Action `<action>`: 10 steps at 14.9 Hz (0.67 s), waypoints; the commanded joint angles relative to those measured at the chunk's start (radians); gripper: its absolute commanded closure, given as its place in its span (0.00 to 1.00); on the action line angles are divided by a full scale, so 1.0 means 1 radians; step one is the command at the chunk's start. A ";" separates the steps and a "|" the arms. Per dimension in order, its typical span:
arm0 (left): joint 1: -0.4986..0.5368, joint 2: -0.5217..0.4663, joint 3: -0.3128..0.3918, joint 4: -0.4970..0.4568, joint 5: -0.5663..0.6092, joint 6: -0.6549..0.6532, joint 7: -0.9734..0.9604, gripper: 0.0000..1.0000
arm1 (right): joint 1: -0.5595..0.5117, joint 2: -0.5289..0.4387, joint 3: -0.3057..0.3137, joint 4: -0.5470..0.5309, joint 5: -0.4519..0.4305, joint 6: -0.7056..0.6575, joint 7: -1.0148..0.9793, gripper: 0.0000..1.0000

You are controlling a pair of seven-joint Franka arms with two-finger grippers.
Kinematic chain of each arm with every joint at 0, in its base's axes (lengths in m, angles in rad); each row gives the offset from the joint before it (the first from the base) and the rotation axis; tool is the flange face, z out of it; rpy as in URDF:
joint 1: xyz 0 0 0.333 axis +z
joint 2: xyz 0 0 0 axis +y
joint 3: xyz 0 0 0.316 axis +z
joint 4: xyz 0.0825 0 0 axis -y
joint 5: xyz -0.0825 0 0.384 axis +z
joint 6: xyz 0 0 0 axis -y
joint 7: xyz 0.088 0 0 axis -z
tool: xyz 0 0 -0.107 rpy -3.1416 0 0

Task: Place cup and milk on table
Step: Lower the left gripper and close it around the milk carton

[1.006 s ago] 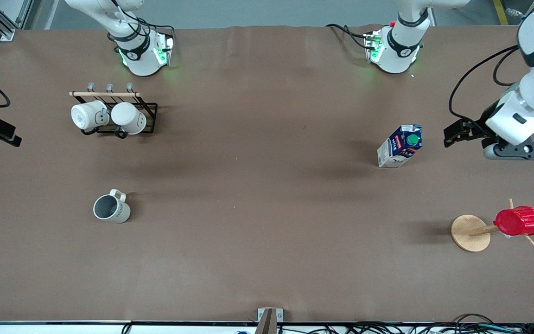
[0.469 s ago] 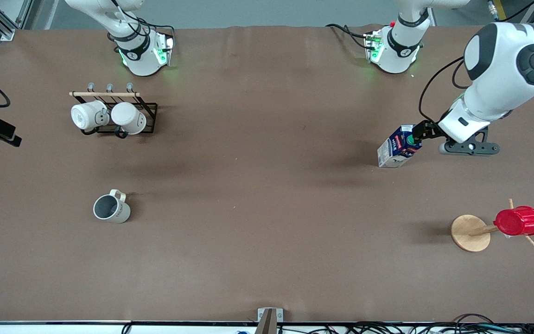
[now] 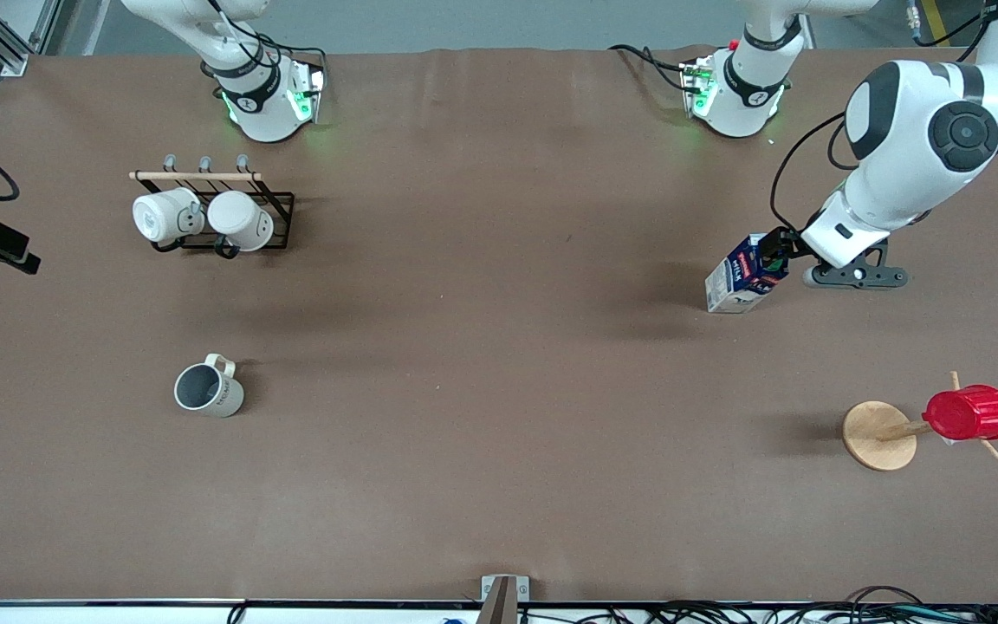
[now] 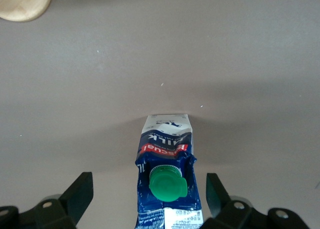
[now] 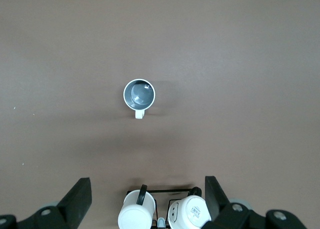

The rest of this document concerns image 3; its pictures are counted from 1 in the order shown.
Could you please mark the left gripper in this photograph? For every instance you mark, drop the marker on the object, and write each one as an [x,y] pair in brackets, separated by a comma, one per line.
[786,245]

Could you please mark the blue white milk carton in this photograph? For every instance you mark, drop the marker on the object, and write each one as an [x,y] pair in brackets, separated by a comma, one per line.
[737,284]

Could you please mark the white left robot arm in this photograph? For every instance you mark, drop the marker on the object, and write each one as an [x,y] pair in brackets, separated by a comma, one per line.
[906,130]

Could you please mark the red plastic cup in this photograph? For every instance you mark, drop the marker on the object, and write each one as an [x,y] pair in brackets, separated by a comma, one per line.
[971,413]

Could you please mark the wooden mug tree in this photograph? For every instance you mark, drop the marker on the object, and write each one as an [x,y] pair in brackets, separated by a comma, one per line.
[878,438]

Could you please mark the cream mug with dark inside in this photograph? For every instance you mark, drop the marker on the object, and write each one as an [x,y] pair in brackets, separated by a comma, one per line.
[223,400]

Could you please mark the grey metal table bracket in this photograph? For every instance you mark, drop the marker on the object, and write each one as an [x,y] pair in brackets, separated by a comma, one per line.
[503,600]

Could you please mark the aluminium frame profile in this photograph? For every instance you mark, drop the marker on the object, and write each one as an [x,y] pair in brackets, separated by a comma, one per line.
[5,50]

